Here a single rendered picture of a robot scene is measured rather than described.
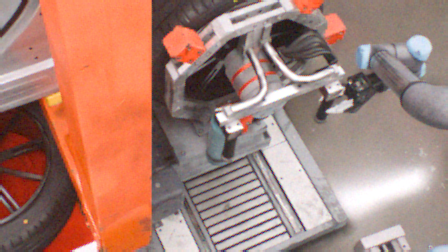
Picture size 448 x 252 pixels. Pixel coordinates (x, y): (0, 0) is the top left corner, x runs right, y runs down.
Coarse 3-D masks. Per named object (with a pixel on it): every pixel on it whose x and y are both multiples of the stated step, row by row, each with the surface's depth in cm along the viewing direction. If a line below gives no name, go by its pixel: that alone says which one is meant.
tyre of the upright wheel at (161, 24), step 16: (160, 0) 205; (176, 0) 202; (192, 0) 200; (208, 0) 198; (224, 0) 199; (240, 0) 202; (160, 16) 205; (176, 16) 201; (192, 16) 199; (208, 16) 202; (160, 32) 204; (160, 48) 205; (160, 64) 212; (160, 80) 221; (160, 96) 229; (208, 96) 246
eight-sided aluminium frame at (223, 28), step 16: (272, 0) 204; (288, 0) 204; (224, 16) 200; (240, 16) 202; (256, 16) 201; (272, 16) 201; (288, 16) 205; (304, 16) 210; (320, 16) 219; (208, 32) 201; (224, 32) 197; (240, 32) 201; (320, 32) 223; (208, 48) 200; (176, 64) 207; (192, 64) 203; (288, 64) 243; (304, 64) 238; (176, 80) 207; (288, 80) 243; (176, 96) 216; (224, 96) 245; (176, 112) 224; (192, 112) 230; (208, 112) 238
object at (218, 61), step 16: (256, 0) 207; (272, 32) 233; (288, 32) 237; (224, 48) 235; (208, 64) 251; (272, 64) 247; (192, 80) 244; (208, 80) 240; (224, 80) 249; (192, 96) 240
